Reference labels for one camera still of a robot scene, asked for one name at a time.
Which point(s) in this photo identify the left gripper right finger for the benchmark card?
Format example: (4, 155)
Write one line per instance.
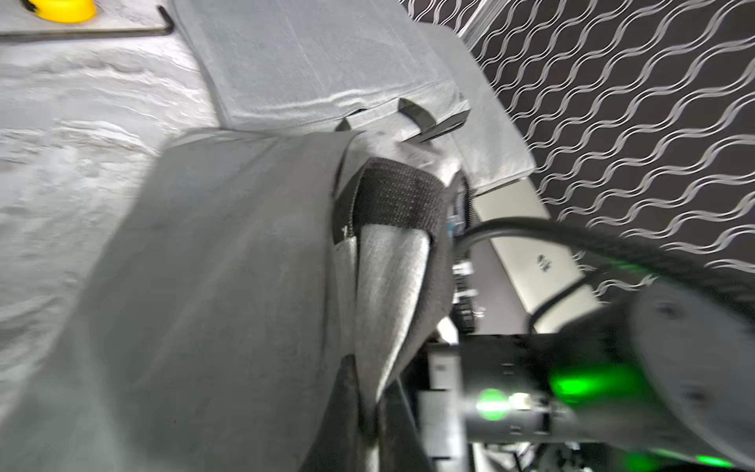
(400, 446)

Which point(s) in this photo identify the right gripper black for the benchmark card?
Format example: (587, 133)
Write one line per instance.
(486, 390)

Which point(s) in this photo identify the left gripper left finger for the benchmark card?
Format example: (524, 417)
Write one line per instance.
(336, 447)

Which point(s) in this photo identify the grey zippered laptop bag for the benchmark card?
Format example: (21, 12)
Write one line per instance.
(490, 148)

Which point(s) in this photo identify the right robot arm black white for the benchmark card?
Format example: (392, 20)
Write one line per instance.
(661, 380)

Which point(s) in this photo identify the black hex key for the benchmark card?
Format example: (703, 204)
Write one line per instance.
(81, 35)

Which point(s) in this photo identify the yellow tape measure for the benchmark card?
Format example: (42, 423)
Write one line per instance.
(62, 11)

